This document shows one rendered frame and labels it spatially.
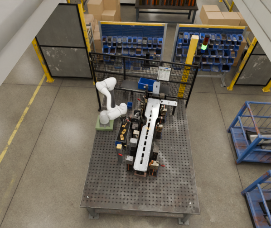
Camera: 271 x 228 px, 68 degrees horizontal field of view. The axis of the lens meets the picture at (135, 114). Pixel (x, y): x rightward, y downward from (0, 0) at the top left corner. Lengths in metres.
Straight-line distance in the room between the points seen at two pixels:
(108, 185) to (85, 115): 2.12
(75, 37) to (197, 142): 3.40
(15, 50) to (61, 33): 4.15
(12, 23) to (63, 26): 4.04
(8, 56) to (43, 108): 4.54
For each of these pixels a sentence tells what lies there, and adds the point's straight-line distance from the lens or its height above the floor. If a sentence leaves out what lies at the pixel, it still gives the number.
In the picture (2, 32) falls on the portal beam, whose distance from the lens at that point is 0.64.
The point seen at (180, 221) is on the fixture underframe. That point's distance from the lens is 3.71.
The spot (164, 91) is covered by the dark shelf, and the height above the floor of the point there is 1.03.
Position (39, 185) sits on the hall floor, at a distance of 4.14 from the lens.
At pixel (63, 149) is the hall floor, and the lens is 4.34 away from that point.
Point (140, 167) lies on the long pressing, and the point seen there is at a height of 1.00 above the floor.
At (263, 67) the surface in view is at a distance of 5.63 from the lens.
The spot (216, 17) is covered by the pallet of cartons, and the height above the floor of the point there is 1.35.
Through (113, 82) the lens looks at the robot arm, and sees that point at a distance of 3.07.
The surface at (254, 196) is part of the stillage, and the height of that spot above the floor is 0.16.
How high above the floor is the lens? 3.58
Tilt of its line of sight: 51 degrees down
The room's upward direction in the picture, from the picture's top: 1 degrees clockwise
